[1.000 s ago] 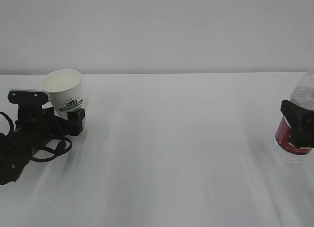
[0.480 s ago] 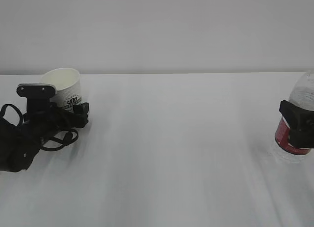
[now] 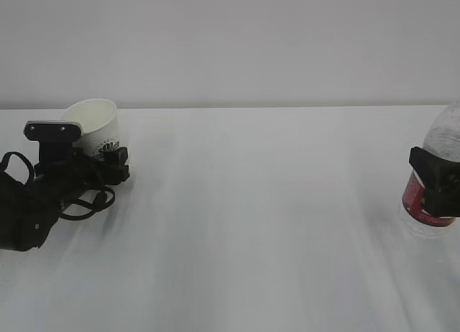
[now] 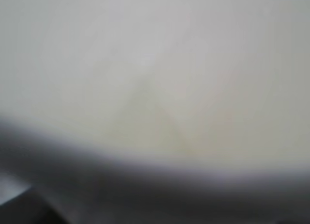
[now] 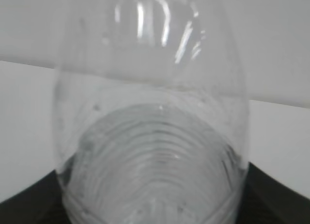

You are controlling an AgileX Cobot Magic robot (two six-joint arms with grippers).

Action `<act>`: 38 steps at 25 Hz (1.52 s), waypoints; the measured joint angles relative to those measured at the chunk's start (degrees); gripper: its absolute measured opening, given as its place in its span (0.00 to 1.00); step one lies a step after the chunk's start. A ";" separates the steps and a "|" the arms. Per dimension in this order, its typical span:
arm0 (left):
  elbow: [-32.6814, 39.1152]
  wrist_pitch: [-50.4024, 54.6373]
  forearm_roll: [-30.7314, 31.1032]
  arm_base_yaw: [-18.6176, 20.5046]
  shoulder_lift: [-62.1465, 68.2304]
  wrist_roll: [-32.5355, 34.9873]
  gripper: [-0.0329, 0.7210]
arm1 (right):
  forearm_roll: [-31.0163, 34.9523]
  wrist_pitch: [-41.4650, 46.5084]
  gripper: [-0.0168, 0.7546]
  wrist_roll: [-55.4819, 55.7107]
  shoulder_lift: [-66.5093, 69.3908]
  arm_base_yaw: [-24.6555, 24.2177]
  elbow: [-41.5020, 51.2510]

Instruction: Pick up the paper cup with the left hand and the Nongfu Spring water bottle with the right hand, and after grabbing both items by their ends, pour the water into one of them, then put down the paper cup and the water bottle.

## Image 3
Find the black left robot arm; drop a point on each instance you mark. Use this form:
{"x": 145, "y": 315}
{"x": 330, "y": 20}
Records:
{"x": 25, "y": 222}

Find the white paper coffee cup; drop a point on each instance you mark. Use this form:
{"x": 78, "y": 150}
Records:
{"x": 98, "y": 120}

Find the clear water bottle red label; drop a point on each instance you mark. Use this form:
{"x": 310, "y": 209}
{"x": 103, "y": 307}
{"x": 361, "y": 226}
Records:
{"x": 441, "y": 140}

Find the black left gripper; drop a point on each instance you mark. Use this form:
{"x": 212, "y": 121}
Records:
{"x": 81, "y": 181}

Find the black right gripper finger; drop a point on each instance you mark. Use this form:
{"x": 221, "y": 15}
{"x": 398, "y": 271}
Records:
{"x": 440, "y": 179}

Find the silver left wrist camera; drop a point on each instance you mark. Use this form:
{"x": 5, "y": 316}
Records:
{"x": 55, "y": 138}

